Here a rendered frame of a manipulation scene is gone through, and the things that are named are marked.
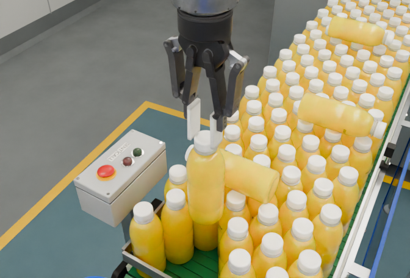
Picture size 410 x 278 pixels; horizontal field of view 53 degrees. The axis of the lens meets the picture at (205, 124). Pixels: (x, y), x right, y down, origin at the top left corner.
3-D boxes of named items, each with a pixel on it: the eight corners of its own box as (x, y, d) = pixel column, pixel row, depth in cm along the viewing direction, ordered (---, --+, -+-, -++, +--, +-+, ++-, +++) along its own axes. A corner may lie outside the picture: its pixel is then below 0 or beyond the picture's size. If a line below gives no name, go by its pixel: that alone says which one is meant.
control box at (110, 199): (81, 210, 93) (72, 178, 87) (136, 158, 107) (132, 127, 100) (115, 228, 89) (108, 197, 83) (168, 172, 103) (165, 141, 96)
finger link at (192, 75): (195, 50, 57) (187, 46, 58) (184, 108, 65) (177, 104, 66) (210, 39, 60) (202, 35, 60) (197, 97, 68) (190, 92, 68)
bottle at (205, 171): (195, 231, 79) (193, 162, 67) (183, 205, 84) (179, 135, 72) (229, 220, 80) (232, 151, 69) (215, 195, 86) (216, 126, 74)
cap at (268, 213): (275, 225, 80) (276, 219, 79) (255, 219, 81) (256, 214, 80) (279, 211, 83) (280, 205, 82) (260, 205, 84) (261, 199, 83)
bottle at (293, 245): (268, 274, 92) (277, 221, 81) (294, 263, 94) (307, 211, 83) (284, 302, 87) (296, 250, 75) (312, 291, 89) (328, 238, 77)
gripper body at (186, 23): (162, 7, 54) (166, 68, 60) (218, 22, 51) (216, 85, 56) (193, -11, 59) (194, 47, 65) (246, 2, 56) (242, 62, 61)
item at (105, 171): (94, 175, 88) (93, 171, 87) (105, 165, 91) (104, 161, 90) (107, 181, 87) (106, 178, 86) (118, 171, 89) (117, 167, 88)
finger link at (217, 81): (214, 40, 60) (222, 41, 59) (225, 106, 66) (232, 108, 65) (199, 51, 57) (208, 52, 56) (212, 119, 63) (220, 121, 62)
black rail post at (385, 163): (378, 167, 118) (386, 147, 113) (381, 161, 120) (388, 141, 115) (386, 171, 117) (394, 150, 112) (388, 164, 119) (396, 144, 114)
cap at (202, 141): (198, 154, 68) (198, 146, 67) (190, 139, 71) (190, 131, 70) (220, 148, 69) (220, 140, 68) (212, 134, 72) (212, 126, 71)
